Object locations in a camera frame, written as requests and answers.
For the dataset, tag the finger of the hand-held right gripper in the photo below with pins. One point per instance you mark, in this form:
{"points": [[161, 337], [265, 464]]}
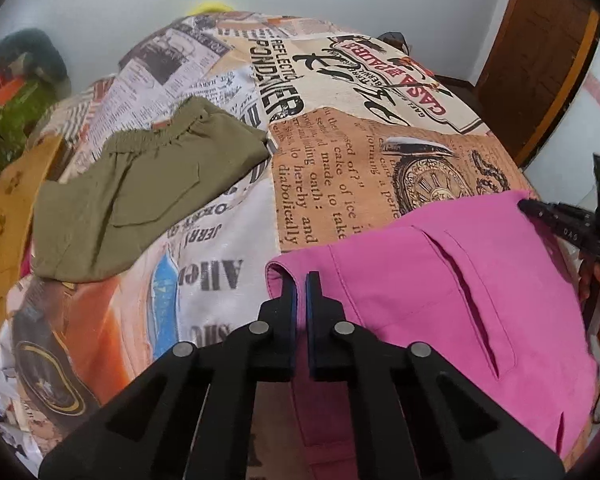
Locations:
{"points": [[562, 225], [555, 209]]}

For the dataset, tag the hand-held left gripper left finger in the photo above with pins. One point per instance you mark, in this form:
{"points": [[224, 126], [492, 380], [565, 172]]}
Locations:
{"points": [[291, 320]]}

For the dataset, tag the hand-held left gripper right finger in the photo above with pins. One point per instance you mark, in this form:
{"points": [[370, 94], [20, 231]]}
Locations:
{"points": [[311, 320]]}

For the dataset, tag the pink pants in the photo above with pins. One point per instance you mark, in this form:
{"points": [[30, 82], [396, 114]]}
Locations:
{"points": [[430, 300]]}

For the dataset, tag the olive green pants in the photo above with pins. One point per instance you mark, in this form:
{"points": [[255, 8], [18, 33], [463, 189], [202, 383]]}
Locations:
{"points": [[145, 195]]}

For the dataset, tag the brown wooden door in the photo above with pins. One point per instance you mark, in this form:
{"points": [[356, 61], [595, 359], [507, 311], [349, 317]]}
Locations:
{"points": [[535, 50]]}

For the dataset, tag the newspaper print bed sheet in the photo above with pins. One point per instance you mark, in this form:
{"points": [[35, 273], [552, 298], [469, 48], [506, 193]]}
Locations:
{"points": [[340, 140]]}

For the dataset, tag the grey blue backpack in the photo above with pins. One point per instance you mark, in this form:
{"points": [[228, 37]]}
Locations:
{"points": [[394, 42]]}

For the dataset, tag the green patterned bag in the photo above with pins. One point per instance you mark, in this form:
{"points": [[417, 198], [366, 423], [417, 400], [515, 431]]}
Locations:
{"points": [[15, 125]]}

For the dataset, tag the orange box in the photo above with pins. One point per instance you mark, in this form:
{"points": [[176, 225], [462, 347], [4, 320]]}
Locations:
{"points": [[6, 89]]}

